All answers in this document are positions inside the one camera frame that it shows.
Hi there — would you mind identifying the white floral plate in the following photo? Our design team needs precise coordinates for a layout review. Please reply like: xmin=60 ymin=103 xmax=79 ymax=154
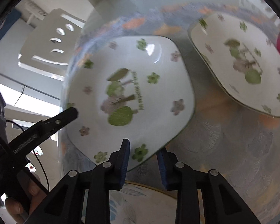
xmin=189 ymin=12 xmax=280 ymax=117
xmin=65 ymin=35 xmax=195 ymax=170

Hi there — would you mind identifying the white chair left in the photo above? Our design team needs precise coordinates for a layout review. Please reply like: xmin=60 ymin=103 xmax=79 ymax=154
xmin=18 ymin=9 xmax=86 ymax=81

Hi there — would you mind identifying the black cable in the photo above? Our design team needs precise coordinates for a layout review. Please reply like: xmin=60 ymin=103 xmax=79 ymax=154
xmin=4 ymin=118 xmax=51 ymax=192

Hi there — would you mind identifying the round leaf pattern plate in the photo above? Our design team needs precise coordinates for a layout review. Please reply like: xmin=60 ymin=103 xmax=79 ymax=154
xmin=109 ymin=183 xmax=177 ymax=223

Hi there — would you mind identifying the left hand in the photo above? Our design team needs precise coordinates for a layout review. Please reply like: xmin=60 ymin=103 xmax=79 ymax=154
xmin=5 ymin=174 xmax=47 ymax=223

